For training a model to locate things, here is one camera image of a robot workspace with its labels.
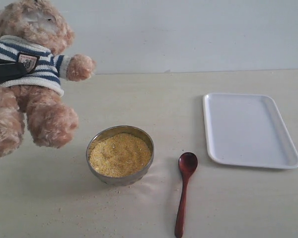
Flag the beige teddy bear striped shirt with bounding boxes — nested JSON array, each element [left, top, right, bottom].
[[0, 0, 96, 157]]

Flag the dark red wooden spoon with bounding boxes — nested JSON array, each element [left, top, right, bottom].
[[174, 152, 198, 238]]

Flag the yellow millet grain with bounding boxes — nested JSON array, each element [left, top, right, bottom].
[[89, 133, 151, 178]]

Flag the steel bowl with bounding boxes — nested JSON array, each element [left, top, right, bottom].
[[85, 125, 154, 186]]

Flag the white plastic tray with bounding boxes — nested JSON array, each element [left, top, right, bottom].
[[203, 93, 298, 170]]

